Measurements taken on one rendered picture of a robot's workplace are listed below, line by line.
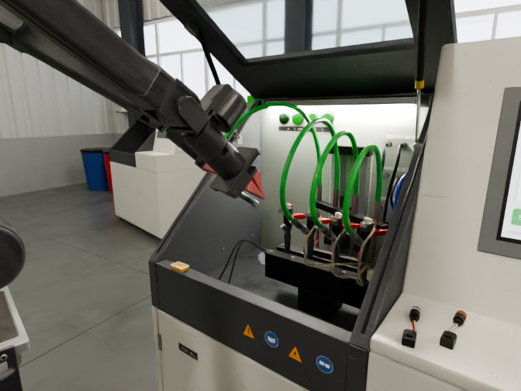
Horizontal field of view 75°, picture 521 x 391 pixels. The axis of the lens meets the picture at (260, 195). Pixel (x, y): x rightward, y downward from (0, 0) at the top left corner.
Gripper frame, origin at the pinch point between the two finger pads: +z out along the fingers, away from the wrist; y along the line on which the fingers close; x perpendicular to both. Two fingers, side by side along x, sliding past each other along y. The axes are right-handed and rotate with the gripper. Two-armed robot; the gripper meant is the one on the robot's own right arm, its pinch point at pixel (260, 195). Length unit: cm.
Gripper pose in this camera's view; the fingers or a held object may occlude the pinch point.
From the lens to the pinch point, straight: 69.1
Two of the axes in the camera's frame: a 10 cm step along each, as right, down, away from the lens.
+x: -6.2, -1.8, 7.6
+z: 5.6, 5.7, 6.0
